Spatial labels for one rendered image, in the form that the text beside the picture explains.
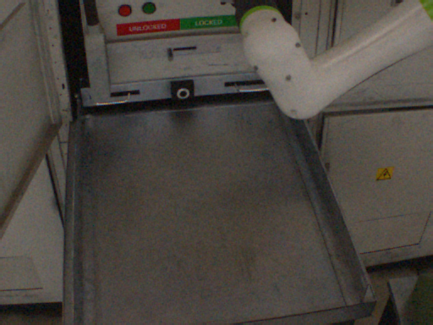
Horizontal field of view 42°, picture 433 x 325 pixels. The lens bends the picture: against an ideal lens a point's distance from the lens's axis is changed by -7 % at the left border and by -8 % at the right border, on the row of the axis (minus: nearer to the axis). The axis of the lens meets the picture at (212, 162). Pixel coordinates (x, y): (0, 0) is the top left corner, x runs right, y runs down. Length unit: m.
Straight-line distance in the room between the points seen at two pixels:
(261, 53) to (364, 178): 0.91
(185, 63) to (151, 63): 0.09
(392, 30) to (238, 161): 0.52
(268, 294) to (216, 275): 0.11
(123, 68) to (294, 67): 0.59
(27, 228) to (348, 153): 1.01
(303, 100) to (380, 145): 0.71
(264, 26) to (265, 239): 0.45
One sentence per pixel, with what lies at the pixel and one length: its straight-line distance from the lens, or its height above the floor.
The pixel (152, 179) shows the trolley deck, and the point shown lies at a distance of 1.40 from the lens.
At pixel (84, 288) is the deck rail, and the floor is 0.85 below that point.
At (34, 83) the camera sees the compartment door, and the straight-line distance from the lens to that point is 1.49.
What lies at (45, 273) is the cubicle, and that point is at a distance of 2.05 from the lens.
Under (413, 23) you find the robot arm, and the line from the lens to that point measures 1.19.
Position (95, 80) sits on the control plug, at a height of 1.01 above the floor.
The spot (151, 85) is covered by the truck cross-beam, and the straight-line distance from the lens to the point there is 1.59.
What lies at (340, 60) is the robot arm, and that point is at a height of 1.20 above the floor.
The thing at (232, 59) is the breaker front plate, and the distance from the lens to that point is 1.59.
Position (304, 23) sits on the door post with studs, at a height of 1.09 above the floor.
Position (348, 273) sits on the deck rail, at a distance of 1.23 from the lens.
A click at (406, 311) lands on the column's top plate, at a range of 1.33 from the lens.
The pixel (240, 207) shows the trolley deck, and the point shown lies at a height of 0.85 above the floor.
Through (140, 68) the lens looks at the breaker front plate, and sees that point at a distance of 1.57.
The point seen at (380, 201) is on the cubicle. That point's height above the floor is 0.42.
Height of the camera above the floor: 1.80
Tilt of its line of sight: 42 degrees down
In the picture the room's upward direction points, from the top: straight up
